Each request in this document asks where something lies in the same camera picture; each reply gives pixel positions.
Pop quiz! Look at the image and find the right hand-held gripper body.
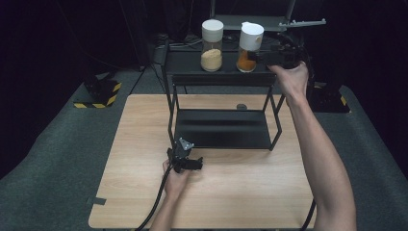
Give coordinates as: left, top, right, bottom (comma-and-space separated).
270, 17, 327, 70

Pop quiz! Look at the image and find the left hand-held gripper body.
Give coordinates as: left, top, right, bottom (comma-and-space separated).
166, 137, 195, 174

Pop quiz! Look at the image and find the person's left hand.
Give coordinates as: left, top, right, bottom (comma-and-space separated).
162, 159, 191, 202

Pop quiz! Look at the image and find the person's right hand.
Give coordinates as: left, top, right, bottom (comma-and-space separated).
267, 61, 311, 108

